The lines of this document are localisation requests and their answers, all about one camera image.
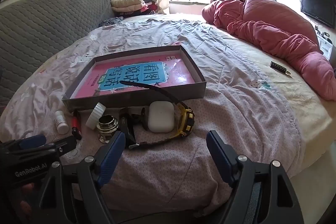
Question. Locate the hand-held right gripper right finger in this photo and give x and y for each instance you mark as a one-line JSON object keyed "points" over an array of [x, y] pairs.
{"points": [[218, 158]]}

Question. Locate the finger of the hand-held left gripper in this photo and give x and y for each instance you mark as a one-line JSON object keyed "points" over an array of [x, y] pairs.
{"points": [[31, 141], [63, 146]]}

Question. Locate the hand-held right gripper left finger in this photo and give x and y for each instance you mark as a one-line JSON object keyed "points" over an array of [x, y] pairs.
{"points": [[113, 158]]}

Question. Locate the small white bottle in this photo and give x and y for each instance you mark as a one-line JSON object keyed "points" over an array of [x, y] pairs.
{"points": [[61, 123]]}

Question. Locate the black lipstick with gold cap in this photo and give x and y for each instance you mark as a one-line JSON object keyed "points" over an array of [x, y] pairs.
{"points": [[126, 125]]}

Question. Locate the white ribbed jar lid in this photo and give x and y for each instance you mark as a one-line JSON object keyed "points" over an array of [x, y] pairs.
{"points": [[95, 116]]}

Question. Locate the yellow and black wristwatch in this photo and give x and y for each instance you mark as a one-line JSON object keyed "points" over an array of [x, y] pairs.
{"points": [[187, 119]]}

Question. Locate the grey cardboard box tray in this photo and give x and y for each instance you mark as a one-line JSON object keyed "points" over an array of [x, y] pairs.
{"points": [[131, 103]]}

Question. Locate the white earbuds case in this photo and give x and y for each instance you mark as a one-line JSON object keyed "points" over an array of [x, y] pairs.
{"points": [[160, 117]]}

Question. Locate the person's left hand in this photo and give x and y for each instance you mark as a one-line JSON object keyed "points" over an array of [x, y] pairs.
{"points": [[26, 193]]}

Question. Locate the pink printed bedsheet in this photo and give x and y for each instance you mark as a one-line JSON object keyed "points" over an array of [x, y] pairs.
{"points": [[223, 108]]}

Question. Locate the pink and blue book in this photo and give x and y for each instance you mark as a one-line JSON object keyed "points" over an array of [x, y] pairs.
{"points": [[178, 74]]}

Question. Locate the black key tag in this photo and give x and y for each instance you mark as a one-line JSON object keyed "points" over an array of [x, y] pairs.
{"points": [[278, 67]]}

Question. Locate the grey quilted headboard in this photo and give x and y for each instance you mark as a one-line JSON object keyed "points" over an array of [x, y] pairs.
{"points": [[39, 29]]}

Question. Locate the dark patterned cloth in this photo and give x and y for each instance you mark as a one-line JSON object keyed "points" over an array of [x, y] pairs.
{"points": [[111, 22]]}

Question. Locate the pink quilt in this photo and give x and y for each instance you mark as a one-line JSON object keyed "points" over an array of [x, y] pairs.
{"points": [[262, 27]]}

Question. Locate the white tv cabinet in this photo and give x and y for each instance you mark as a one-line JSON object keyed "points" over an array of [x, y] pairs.
{"points": [[325, 48]]}

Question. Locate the pile of dark clothes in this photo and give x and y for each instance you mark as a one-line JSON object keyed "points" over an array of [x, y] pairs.
{"points": [[151, 7]]}

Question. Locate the black television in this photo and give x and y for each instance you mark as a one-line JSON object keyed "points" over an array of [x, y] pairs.
{"points": [[316, 7]]}

